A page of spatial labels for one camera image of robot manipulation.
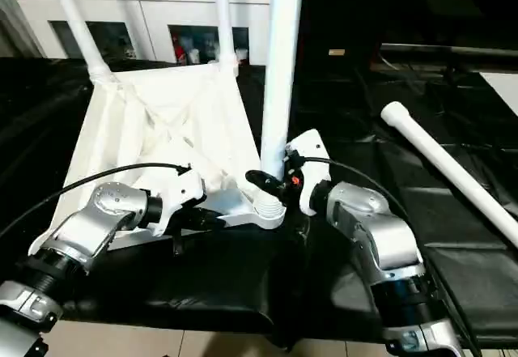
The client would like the black work mat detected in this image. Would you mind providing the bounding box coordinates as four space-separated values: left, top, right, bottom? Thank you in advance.
0 56 518 346

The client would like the white plastic table leg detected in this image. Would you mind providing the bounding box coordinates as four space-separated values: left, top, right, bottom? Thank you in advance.
380 101 518 249
212 0 240 74
253 0 306 216
45 0 116 83

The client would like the white flat board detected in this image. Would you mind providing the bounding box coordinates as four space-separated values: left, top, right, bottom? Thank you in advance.
482 70 518 115

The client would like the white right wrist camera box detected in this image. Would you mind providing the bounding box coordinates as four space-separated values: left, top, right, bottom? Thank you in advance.
285 129 331 217

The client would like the dark cabinet with yellow label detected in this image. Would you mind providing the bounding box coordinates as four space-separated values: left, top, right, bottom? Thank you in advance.
295 0 518 70

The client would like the grey curtain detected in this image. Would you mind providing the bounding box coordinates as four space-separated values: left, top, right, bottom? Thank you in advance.
0 0 45 60

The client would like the white plastic table top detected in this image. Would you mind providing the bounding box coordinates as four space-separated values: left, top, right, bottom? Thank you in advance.
28 57 289 254

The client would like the black horizontal bar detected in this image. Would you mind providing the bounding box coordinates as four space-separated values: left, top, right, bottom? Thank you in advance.
379 43 518 57

